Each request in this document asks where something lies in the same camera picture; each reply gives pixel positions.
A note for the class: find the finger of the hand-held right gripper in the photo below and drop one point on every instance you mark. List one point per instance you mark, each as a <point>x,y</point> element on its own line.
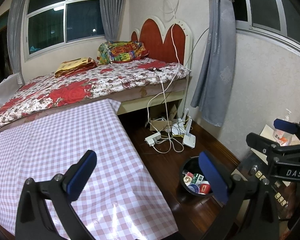
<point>261,146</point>
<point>285,126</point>

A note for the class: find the colourful patterned pillow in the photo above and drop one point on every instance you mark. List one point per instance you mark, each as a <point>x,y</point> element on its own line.
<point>122,51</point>

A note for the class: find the dark wooden cabinet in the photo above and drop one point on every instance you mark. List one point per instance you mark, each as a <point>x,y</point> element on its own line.
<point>247,165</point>

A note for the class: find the pink checked tablecloth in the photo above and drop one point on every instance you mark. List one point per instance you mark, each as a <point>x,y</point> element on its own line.
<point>65,135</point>

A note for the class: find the white framed window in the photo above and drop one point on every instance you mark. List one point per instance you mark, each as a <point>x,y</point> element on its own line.
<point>47,17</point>
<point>262,5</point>

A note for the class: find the long grey patterned curtain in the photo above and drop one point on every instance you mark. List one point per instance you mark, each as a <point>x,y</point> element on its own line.
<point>215,55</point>

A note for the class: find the black phone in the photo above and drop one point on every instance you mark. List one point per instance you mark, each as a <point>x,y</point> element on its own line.
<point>153,69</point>

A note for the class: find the red heart headboard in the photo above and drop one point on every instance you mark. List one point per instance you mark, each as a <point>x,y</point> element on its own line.
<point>152,40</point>

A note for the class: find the red floral bedspread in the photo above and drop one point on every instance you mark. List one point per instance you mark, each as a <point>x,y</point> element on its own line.
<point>65,92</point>

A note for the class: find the yellow red folded blanket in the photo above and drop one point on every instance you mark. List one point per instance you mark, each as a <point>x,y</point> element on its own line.
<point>75,66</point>

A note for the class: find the white router with antennas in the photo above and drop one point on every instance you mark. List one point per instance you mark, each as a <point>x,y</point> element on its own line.
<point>177,128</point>

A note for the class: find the flat white router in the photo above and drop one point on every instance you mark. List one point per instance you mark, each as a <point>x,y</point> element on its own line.
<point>190,140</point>

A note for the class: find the red paper cup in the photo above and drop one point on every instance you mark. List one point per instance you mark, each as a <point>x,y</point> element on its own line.
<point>205,188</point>

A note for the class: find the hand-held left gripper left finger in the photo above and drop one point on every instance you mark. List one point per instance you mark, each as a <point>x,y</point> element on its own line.
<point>81,175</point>

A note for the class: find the clear pump bottle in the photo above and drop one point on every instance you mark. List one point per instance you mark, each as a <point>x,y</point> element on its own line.
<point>280,133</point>

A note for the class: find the white power strip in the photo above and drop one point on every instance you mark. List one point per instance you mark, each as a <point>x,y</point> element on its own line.
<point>153,139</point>

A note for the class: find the cream wooden bed frame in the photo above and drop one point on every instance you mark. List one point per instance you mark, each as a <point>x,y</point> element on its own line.
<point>135,103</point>

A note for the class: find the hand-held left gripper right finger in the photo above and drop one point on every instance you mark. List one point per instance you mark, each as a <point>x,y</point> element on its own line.
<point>212,177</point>

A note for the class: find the cardboard box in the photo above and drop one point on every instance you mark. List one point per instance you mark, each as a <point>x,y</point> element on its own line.
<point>160,125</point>

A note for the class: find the green white carton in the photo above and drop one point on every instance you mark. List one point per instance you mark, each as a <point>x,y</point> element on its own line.
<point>197,178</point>

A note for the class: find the black plastic bin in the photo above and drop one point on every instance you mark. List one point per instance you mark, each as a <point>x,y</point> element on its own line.
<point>187,166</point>

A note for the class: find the cream board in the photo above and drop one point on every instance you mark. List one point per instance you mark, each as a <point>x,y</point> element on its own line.
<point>267,131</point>

